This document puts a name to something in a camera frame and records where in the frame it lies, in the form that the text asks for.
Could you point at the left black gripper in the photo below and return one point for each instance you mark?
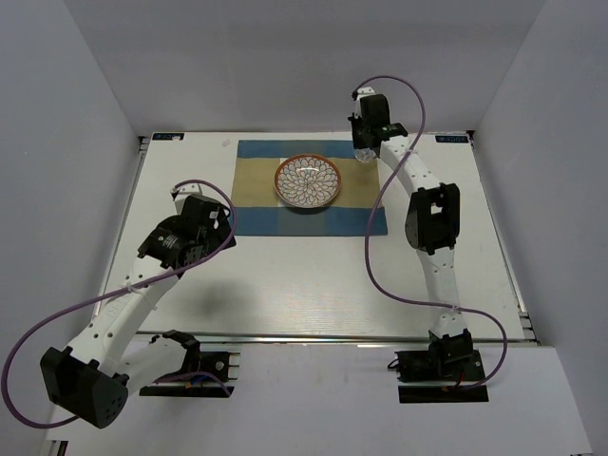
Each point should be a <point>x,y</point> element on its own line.
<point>220,233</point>

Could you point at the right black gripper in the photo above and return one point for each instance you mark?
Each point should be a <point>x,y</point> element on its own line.
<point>356,119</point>

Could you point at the clear drinking glass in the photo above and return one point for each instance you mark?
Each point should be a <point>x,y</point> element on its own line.
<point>366,155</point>

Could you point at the blue beige cloth placemat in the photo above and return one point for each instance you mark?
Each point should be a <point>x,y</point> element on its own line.
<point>261,213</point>

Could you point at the patterned ceramic plate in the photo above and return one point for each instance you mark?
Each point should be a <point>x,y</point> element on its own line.
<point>307,181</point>

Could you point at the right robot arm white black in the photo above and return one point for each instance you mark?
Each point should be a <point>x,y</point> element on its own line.
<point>432,222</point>

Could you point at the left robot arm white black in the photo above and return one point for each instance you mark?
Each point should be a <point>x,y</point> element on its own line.
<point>93,376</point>

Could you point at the right blue corner sticker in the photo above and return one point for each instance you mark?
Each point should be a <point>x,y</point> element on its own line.
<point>451,139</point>

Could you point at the blue corner sticker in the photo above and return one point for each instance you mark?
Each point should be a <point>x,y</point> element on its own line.
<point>166,136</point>
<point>451,139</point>

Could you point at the left blue corner sticker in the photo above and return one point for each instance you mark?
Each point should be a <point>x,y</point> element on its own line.
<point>166,136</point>

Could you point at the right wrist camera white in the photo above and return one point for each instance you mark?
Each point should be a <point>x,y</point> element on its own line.
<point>361,92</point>

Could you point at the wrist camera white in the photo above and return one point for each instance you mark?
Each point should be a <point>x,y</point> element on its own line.
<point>182,192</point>
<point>361,92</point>

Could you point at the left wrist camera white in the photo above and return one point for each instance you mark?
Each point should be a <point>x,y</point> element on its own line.
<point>182,192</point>

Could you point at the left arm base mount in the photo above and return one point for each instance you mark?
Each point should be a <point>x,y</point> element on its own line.
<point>213,376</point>

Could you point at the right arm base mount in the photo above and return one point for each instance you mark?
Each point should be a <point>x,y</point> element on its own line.
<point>421,381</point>

